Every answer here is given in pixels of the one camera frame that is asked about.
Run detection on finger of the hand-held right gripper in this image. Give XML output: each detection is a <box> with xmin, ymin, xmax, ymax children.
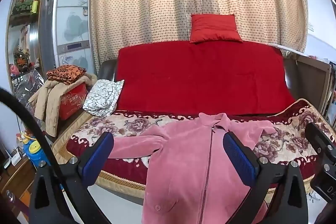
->
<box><xmin>305</xmin><ymin>122</ymin><xmax>336</xmax><ymax>172</ymax></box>

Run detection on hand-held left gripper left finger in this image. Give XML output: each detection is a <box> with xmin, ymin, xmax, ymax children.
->
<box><xmin>29</xmin><ymin>132</ymin><xmax>114</xmax><ymax>224</ymax></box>

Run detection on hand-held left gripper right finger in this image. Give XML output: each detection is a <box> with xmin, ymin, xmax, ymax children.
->
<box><xmin>223</xmin><ymin>131</ymin><xmax>309</xmax><ymax>224</ymax></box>

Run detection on pink zip jacket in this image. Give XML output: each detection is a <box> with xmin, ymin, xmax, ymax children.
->
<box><xmin>108</xmin><ymin>112</ymin><xmax>277</xmax><ymax>224</ymax></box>

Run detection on floral plush blanket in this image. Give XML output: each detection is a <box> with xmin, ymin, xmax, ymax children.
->
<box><xmin>52</xmin><ymin>99</ymin><xmax>336</xmax><ymax>201</ymax></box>

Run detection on red cardboard box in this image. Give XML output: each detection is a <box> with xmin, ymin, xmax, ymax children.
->
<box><xmin>59</xmin><ymin>83</ymin><xmax>89</xmax><ymax>121</ymax></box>

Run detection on dark brown sofa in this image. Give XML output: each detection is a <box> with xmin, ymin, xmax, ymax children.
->
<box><xmin>97</xmin><ymin>49</ymin><xmax>335</xmax><ymax>119</ymax></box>

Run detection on white black patterned cloth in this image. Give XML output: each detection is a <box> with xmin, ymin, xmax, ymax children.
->
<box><xmin>82</xmin><ymin>79</ymin><xmax>125</xmax><ymax>118</ymax></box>

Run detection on blue yellow plastic container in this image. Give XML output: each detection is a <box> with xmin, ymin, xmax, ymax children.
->
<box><xmin>22</xmin><ymin>132</ymin><xmax>48</xmax><ymax>167</ymax></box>

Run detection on beige quilted coat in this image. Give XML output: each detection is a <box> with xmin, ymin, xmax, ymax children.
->
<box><xmin>28</xmin><ymin>74</ymin><xmax>98</xmax><ymax>138</ymax></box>

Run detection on orange black patterned cloth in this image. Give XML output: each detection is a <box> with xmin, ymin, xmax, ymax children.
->
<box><xmin>46</xmin><ymin>64</ymin><xmax>87</xmax><ymax>85</ymax></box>

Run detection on red sofa cover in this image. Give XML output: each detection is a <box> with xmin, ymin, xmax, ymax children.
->
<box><xmin>115</xmin><ymin>40</ymin><xmax>298</xmax><ymax>116</ymax></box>

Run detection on dark plastic bag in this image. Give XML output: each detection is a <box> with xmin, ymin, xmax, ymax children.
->
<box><xmin>14</xmin><ymin>69</ymin><xmax>46</xmax><ymax>121</ymax></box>

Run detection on flower ornament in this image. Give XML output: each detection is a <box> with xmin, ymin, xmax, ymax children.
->
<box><xmin>14</xmin><ymin>47</ymin><xmax>31</xmax><ymax>73</ymax></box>

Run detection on red cushion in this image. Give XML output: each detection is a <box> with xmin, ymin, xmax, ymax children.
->
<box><xmin>189</xmin><ymin>13</ymin><xmax>243</xmax><ymax>44</ymax></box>

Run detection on silver refrigerator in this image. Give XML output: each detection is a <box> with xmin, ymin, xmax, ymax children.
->
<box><xmin>39</xmin><ymin>0</ymin><xmax>98</xmax><ymax>75</ymax></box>

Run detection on wooden display cabinet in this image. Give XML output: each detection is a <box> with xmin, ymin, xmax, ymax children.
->
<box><xmin>6</xmin><ymin>0</ymin><xmax>56</xmax><ymax>94</ymax></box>

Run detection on green shelf ornament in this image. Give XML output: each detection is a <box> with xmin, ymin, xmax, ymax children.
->
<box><xmin>12</xmin><ymin>0</ymin><xmax>40</xmax><ymax>15</ymax></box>

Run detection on black cable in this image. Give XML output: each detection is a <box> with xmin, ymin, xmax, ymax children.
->
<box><xmin>0</xmin><ymin>87</ymin><xmax>79</xmax><ymax>224</ymax></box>

